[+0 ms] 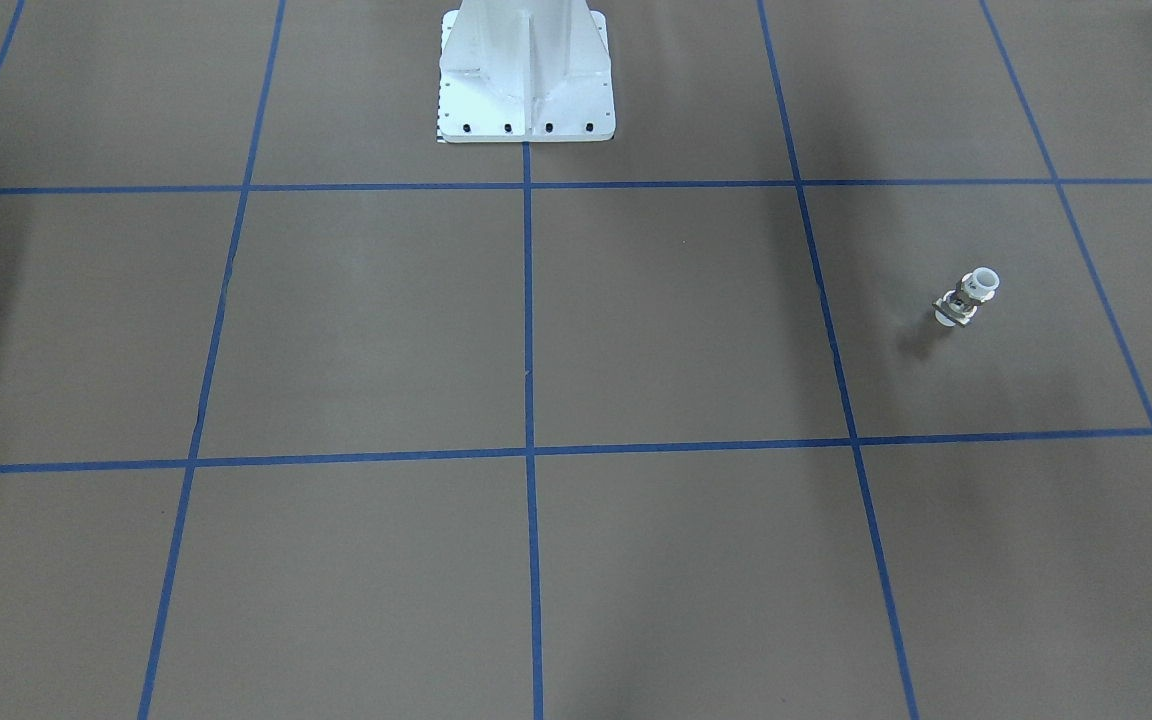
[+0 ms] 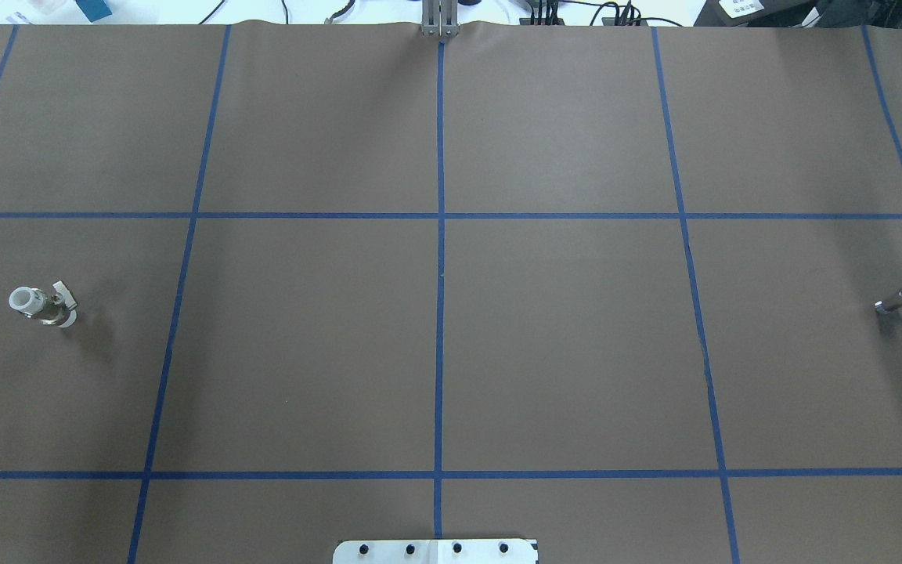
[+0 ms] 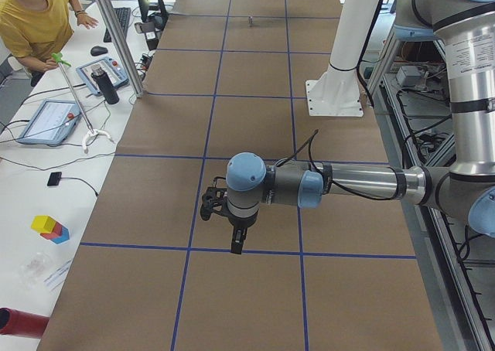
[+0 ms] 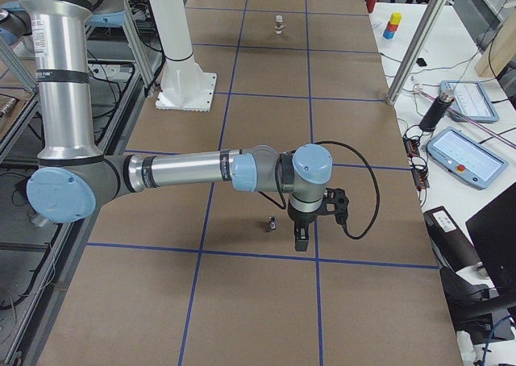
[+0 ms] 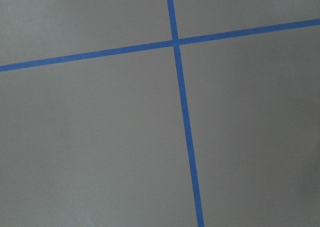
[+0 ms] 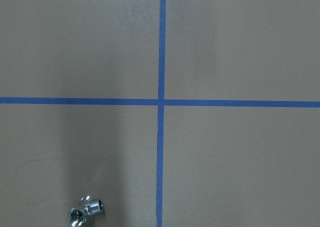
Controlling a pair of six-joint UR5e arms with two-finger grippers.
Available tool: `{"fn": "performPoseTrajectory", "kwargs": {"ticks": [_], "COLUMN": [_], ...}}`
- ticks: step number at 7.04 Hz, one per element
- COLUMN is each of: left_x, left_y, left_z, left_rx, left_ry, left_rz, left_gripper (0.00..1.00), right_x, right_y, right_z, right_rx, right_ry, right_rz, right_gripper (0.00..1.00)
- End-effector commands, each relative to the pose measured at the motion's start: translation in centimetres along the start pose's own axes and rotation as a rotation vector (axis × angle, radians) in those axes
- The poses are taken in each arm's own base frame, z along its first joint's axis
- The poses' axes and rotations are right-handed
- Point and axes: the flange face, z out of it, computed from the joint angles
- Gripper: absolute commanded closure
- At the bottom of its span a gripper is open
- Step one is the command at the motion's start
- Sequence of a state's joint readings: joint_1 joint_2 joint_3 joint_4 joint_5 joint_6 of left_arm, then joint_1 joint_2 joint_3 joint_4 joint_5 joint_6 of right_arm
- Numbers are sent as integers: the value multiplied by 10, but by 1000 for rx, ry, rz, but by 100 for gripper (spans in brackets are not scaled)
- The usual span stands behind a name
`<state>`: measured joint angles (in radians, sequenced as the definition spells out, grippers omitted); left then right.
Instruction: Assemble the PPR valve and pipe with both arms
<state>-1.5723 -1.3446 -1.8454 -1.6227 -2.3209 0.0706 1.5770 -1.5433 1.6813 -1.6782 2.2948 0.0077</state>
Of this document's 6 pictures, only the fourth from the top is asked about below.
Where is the black monitor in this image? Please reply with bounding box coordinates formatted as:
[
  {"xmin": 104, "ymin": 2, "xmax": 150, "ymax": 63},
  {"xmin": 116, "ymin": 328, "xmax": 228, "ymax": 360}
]
[{"xmin": 466, "ymin": 184, "xmax": 515, "ymax": 293}]

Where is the yellow red blue block stack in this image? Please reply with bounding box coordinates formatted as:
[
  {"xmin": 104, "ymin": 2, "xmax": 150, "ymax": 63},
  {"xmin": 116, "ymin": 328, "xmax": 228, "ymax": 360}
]
[{"xmin": 382, "ymin": 12, "xmax": 402, "ymax": 40}]

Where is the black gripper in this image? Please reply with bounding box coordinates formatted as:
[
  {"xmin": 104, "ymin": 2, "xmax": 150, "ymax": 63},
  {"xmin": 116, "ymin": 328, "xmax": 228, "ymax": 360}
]
[{"xmin": 287, "ymin": 204, "xmax": 318, "ymax": 252}]

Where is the far blue teach pendant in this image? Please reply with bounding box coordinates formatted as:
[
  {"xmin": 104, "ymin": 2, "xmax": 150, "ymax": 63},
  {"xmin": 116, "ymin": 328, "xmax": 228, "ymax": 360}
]
[{"xmin": 439, "ymin": 81, "xmax": 499, "ymax": 123}]

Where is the aluminium frame post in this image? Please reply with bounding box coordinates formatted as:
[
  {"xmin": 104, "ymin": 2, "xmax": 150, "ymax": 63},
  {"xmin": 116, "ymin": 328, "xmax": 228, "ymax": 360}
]
[{"xmin": 385, "ymin": 0, "xmax": 447, "ymax": 106}]

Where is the wooden block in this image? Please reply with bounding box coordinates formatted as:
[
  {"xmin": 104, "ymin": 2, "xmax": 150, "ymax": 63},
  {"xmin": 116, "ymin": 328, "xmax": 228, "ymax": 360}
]
[{"xmin": 475, "ymin": 12, "xmax": 516, "ymax": 77}]

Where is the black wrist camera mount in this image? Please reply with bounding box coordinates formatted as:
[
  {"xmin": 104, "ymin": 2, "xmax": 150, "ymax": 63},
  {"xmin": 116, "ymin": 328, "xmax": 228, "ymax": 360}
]
[{"xmin": 321, "ymin": 188, "xmax": 349, "ymax": 227}]

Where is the blue teach pendant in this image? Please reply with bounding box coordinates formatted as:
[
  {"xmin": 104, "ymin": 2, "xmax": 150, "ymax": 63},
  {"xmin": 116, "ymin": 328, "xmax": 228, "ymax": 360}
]
[
  {"xmin": 427, "ymin": 127, "xmax": 509, "ymax": 189},
  {"xmin": 439, "ymin": 81, "xmax": 499, "ymax": 123}
]

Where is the small metal valve fitting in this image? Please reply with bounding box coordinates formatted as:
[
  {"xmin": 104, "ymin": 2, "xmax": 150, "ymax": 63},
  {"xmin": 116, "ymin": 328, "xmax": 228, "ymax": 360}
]
[{"xmin": 266, "ymin": 216, "xmax": 277, "ymax": 232}]

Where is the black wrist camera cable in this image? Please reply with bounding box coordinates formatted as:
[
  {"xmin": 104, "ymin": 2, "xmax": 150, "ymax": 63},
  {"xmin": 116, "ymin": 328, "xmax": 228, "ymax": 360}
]
[{"xmin": 312, "ymin": 140, "xmax": 381, "ymax": 239}]

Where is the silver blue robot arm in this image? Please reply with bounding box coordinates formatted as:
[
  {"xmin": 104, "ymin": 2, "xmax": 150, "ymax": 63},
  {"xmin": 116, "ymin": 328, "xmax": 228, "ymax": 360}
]
[
  {"xmin": 19, "ymin": 0, "xmax": 336, "ymax": 252},
  {"xmin": 1, "ymin": 0, "xmax": 124, "ymax": 60}
]

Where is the orange circuit board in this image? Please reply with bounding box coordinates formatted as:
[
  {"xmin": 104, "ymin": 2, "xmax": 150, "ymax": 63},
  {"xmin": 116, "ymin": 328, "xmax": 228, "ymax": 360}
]
[{"xmin": 402, "ymin": 136, "xmax": 430, "ymax": 191}]

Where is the black water bottle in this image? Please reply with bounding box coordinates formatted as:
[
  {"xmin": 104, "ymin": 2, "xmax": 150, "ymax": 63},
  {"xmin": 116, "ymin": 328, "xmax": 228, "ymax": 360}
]
[{"xmin": 418, "ymin": 89, "xmax": 455, "ymax": 132}]

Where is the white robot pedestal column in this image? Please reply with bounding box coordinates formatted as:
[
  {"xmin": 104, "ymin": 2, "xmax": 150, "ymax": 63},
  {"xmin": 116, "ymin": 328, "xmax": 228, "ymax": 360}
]
[{"xmin": 149, "ymin": 0, "xmax": 217, "ymax": 111}]

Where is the near blue teach pendant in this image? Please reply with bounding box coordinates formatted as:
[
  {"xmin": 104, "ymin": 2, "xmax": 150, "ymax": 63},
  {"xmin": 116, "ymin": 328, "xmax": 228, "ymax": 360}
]
[{"xmin": 427, "ymin": 127, "xmax": 509, "ymax": 189}]

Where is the small black square sensor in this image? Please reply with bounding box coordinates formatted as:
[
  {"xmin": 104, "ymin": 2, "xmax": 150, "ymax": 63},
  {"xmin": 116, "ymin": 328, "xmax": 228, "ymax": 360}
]
[{"xmin": 416, "ymin": 57, "xmax": 427, "ymax": 67}]

